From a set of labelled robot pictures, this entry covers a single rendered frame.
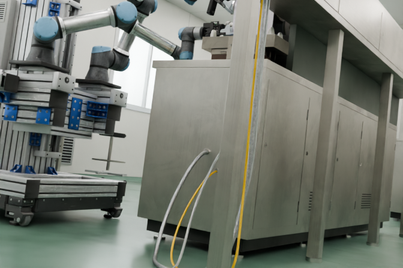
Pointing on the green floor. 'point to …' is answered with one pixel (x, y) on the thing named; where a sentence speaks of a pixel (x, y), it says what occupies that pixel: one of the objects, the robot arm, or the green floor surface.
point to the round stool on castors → (110, 156)
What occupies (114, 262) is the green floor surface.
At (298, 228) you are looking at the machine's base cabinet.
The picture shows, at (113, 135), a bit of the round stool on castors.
